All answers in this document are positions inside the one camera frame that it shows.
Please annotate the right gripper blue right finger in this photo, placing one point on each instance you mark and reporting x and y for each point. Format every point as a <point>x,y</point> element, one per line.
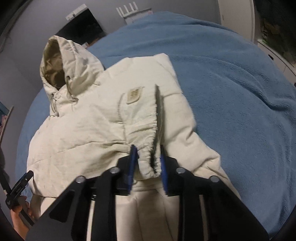
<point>164,175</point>

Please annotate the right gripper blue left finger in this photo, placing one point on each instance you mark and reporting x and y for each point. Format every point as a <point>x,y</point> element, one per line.
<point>132,162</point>

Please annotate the cream hooded puffer jacket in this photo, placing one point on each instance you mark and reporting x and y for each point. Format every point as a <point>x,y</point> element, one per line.
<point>97,114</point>

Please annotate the person's left hand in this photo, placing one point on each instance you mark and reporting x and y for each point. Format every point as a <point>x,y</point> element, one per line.
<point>18,224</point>

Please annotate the blue fleece bed blanket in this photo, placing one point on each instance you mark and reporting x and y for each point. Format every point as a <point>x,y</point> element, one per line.
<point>244,106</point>

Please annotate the black television screen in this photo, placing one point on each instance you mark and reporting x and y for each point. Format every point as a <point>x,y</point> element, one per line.
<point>82,29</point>

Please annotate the white wifi router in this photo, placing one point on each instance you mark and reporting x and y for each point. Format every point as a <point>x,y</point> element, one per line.
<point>133,13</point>

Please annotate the white drawer cabinet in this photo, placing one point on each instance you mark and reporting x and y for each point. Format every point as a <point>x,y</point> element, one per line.
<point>283,65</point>

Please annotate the white wardrobe door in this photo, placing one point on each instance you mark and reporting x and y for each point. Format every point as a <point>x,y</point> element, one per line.
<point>239,16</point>

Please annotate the wooden wall shelf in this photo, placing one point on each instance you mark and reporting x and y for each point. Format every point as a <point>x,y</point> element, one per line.
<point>4,122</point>

